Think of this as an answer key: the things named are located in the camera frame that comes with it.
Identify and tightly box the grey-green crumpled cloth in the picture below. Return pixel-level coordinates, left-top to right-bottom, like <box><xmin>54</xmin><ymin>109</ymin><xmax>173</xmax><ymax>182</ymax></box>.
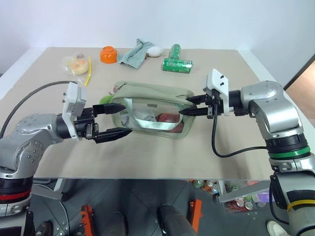
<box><xmin>117</xmin><ymin>38</ymin><xmax>156</xmax><ymax>70</ymax></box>

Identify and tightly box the white bin of cans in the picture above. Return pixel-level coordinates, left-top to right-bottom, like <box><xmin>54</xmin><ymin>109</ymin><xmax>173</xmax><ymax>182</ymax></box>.
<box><xmin>191</xmin><ymin>179</ymin><xmax>272</xmax><ymax>212</ymax></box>

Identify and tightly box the green plush keychain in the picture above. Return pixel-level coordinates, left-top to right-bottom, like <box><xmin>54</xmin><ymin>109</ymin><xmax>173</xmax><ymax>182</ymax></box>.
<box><xmin>98</xmin><ymin>85</ymin><xmax>122</xmax><ymax>105</ymax></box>

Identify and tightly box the green plastic bottle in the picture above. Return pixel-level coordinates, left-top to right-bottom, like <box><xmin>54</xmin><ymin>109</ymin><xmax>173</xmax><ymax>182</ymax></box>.
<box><xmin>167</xmin><ymin>43</ymin><xmax>182</xmax><ymax>60</ymax></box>

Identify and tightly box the white oval plush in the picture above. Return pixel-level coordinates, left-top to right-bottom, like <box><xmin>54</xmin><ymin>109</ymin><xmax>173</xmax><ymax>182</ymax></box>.
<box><xmin>146</xmin><ymin>45</ymin><xmax>165</xmax><ymax>58</ymax></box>

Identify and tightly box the green clear-sided zip pouch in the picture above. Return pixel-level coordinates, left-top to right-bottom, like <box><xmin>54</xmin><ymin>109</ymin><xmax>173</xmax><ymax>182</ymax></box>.
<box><xmin>111</xmin><ymin>81</ymin><xmax>196</xmax><ymax>141</ymax></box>

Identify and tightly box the bagged round bread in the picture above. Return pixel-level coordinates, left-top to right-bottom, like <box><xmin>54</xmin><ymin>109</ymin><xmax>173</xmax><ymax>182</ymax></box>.
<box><xmin>61</xmin><ymin>53</ymin><xmax>91</xmax><ymax>83</ymax></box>

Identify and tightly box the white table frame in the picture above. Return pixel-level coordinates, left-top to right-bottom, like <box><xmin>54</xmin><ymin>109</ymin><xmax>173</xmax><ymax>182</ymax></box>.
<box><xmin>31</xmin><ymin>178</ymin><xmax>65</xmax><ymax>200</ymax></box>

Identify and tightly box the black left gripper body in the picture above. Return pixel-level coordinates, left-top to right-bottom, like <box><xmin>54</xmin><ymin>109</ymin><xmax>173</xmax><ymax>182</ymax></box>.
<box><xmin>74</xmin><ymin>106</ymin><xmax>100</xmax><ymax>144</ymax></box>

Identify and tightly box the grey rolled cloth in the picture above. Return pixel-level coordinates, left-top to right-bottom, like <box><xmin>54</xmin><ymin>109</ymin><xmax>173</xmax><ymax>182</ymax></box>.
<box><xmin>121</xmin><ymin>110</ymin><xmax>157</xmax><ymax>126</ymax></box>

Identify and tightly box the dark rounded robot part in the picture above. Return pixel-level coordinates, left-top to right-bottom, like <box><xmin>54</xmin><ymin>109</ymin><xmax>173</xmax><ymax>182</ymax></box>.
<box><xmin>157</xmin><ymin>204</ymin><xmax>195</xmax><ymax>236</ymax></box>

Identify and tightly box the brown board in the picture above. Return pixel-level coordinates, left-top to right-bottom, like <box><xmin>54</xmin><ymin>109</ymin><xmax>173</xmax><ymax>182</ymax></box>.
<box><xmin>283</xmin><ymin>55</ymin><xmax>315</xmax><ymax>119</ymax></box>

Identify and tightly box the red apple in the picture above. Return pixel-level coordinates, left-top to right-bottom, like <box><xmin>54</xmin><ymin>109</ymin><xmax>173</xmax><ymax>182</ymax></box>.
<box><xmin>157</xmin><ymin>113</ymin><xmax>185</xmax><ymax>133</ymax></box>

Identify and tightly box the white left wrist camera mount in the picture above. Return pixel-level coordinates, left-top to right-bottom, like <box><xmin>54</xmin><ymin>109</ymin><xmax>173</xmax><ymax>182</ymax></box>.
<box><xmin>61</xmin><ymin>82</ymin><xmax>88</xmax><ymax>142</ymax></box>

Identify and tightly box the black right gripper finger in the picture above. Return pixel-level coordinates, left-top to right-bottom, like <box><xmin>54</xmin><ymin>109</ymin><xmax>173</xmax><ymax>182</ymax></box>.
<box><xmin>179</xmin><ymin>107</ymin><xmax>210</xmax><ymax>117</ymax></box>
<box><xmin>186</xmin><ymin>94</ymin><xmax>206</xmax><ymax>104</ymax></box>

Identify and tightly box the white shoe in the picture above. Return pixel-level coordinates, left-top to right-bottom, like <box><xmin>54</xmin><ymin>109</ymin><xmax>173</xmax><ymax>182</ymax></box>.
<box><xmin>266</xmin><ymin>220</ymin><xmax>287</xmax><ymax>236</ymax></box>

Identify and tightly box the yellow plastic strip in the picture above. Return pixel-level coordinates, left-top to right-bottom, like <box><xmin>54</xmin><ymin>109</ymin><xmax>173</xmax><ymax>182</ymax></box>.
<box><xmin>84</xmin><ymin>56</ymin><xmax>93</xmax><ymax>87</ymax></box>

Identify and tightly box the green can lying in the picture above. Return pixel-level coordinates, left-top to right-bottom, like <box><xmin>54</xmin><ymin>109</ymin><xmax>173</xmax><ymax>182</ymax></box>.
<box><xmin>162</xmin><ymin>57</ymin><xmax>194</xmax><ymax>74</ymax></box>

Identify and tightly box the grey left arm cable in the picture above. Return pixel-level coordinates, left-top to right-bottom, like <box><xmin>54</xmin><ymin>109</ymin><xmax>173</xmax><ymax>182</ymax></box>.
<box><xmin>0</xmin><ymin>80</ymin><xmax>74</xmax><ymax>137</ymax></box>

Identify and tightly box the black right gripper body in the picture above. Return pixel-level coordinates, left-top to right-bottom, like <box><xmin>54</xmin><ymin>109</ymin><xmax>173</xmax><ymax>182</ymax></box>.
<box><xmin>202</xmin><ymin>87</ymin><xmax>226</xmax><ymax>120</ymax></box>

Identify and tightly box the orange metal bracket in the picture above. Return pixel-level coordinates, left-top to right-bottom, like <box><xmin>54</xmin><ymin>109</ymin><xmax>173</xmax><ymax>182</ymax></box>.
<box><xmin>79</xmin><ymin>204</ymin><xmax>95</xmax><ymax>236</ymax></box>
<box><xmin>189</xmin><ymin>198</ymin><xmax>203</xmax><ymax>233</ymax></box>

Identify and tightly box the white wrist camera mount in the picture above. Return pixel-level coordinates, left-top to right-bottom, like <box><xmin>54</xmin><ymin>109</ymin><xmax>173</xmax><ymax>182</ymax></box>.
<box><xmin>61</xmin><ymin>82</ymin><xmax>88</xmax><ymax>142</ymax></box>
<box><xmin>202</xmin><ymin>68</ymin><xmax>234</xmax><ymax>117</ymax></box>

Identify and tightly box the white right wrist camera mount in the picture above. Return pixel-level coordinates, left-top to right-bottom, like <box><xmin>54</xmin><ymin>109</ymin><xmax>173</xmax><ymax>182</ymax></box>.
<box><xmin>202</xmin><ymin>68</ymin><xmax>234</xmax><ymax>117</ymax></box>

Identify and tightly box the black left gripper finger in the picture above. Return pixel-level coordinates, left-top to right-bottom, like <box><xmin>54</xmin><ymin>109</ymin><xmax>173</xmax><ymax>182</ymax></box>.
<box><xmin>92</xmin><ymin>103</ymin><xmax>126</xmax><ymax>116</ymax></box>
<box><xmin>94</xmin><ymin>127</ymin><xmax>134</xmax><ymax>145</ymax></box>

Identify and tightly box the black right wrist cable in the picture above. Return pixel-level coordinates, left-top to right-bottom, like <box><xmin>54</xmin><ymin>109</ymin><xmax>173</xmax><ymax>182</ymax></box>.
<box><xmin>211</xmin><ymin>104</ymin><xmax>269</xmax><ymax>158</ymax></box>

